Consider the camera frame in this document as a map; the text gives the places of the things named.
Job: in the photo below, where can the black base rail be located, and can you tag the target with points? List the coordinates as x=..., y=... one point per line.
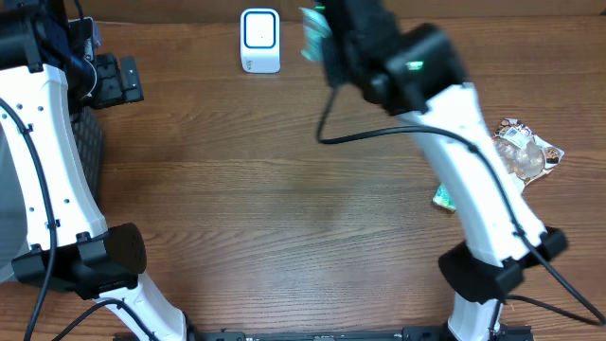
x=331, y=336

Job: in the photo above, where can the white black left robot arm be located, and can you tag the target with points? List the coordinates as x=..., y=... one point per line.
x=52, y=76

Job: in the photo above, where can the brown snack bag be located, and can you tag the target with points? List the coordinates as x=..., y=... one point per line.
x=526, y=156

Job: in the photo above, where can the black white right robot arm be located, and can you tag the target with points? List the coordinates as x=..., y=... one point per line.
x=418, y=77

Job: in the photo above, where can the grey plastic basket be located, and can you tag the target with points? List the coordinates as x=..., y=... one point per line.
x=90, y=143

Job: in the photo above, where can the white barcode scanner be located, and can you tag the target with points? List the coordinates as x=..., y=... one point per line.
x=260, y=41

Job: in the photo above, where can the teal tissue pack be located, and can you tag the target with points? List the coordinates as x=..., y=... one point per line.
x=443, y=199

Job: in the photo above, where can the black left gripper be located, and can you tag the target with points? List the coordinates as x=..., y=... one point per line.
x=109, y=65

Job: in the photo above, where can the mint green wipes pack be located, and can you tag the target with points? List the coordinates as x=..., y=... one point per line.
x=315, y=28

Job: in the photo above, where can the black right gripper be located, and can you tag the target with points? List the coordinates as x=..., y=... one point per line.
x=337, y=73

